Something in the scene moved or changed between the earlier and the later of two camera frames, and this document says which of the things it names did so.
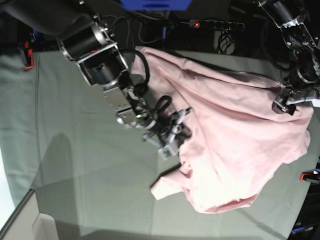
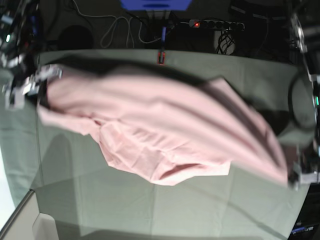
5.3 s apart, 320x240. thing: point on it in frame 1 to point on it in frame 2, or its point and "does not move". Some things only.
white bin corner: x=44 y=228 does not move
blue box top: x=156 y=5 does not move
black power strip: x=216 y=25 does not move
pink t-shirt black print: x=235 y=139 to x=163 y=124
